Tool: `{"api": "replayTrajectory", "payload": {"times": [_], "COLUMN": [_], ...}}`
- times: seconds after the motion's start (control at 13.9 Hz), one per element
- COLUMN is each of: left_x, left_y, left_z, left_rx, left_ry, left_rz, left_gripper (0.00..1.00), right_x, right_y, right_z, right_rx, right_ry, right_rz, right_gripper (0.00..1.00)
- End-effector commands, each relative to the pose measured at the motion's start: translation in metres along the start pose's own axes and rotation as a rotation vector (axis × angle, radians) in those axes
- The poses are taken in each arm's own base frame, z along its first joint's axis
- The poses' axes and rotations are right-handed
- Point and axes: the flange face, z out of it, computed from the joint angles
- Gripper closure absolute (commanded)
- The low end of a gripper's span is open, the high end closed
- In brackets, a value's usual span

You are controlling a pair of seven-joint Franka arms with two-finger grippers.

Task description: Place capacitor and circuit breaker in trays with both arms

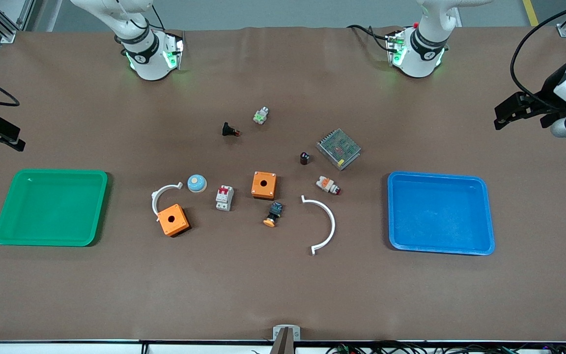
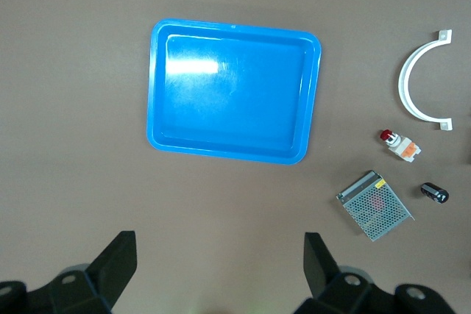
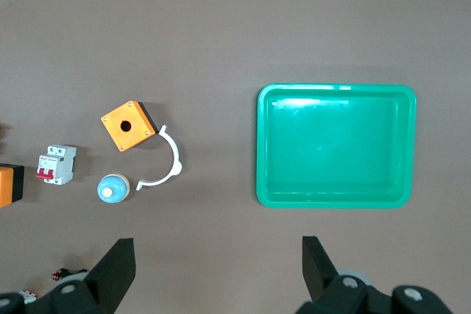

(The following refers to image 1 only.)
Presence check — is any large white curved strip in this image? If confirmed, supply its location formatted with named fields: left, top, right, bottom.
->
left=301, top=195, right=336, bottom=256

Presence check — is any black base cable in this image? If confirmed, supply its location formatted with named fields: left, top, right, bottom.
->
left=150, top=2, right=167, bottom=31
left=347, top=25, right=393, bottom=52

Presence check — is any green plastic tray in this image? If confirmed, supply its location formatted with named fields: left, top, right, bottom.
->
left=0, top=169, right=109, bottom=247

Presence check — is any blue plastic tray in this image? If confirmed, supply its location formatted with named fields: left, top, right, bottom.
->
left=387, top=171, right=496, bottom=256

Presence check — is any black left base cable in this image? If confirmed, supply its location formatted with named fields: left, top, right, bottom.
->
left=347, top=25, right=393, bottom=52

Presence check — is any black right base cable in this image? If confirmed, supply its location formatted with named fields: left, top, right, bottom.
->
left=150, top=2, right=167, bottom=31

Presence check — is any orange button box with hole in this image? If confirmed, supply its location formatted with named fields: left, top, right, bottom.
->
left=252, top=171, right=278, bottom=200
left=157, top=203, right=191, bottom=237

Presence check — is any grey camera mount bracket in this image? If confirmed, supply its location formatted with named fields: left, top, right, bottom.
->
left=272, top=324, right=301, bottom=354

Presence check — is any black cable bundle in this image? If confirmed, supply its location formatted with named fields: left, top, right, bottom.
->
left=325, top=341, right=566, bottom=354

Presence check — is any metal mesh power supply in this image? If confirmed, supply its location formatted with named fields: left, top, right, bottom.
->
left=316, top=128, right=362, bottom=171

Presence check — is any small white curved strip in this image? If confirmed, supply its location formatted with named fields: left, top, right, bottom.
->
left=151, top=182, right=184, bottom=222

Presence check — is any white circuit breaker red switch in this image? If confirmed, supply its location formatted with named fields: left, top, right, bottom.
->
left=215, top=185, right=235, bottom=211

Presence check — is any black push button orange cap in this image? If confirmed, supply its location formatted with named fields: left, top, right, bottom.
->
left=263, top=201, right=284, bottom=228

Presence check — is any orange white indicator red tip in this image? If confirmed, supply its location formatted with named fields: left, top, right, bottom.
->
left=316, top=176, right=341, bottom=196

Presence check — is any brown table cover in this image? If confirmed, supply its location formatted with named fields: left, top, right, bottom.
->
left=0, top=27, right=566, bottom=342

